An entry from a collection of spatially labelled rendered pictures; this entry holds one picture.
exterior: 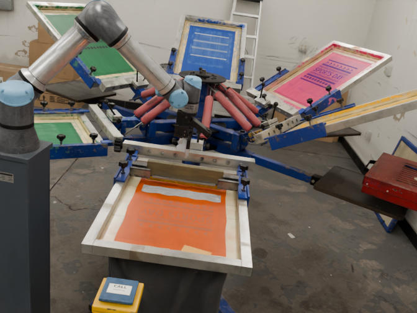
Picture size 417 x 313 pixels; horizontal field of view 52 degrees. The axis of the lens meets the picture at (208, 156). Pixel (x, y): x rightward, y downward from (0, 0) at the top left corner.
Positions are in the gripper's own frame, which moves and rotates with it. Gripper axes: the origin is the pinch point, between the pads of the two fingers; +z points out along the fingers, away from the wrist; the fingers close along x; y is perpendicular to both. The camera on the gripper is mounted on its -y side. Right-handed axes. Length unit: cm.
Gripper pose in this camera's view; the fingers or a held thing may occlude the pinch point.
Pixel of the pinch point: (187, 153)
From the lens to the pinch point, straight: 195.2
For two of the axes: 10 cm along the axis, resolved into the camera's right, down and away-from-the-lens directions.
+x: -0.4, 3.8, -9.3
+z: -1.5, 9.1, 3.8
